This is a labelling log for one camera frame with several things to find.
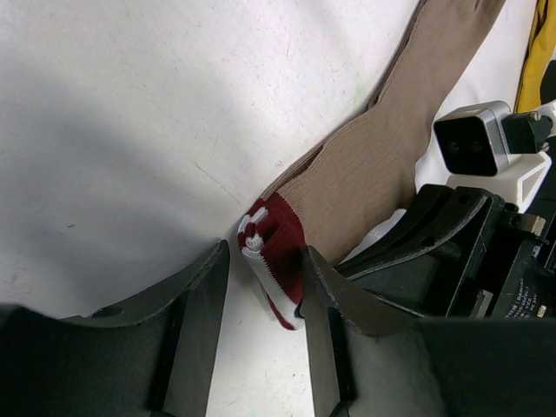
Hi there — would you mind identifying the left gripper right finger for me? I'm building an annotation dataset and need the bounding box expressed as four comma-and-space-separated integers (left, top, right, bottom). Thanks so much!
302, 248, 555, 416

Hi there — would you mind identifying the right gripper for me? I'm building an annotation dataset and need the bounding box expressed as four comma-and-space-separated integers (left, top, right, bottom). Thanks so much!
336, 184, 555, 319

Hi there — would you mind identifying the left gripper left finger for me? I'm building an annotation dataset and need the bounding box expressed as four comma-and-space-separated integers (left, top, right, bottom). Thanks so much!
1, 241, 230, 416

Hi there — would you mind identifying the tan sock with red cuff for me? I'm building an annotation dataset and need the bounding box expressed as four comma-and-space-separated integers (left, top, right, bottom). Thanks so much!
237, 1, 503, 330

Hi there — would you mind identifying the yellow sock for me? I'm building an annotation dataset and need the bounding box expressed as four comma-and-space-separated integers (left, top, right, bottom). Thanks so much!
514, 0, 555, 113

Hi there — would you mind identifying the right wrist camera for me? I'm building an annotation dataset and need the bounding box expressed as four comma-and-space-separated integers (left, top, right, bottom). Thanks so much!
432, 99, 556, 208

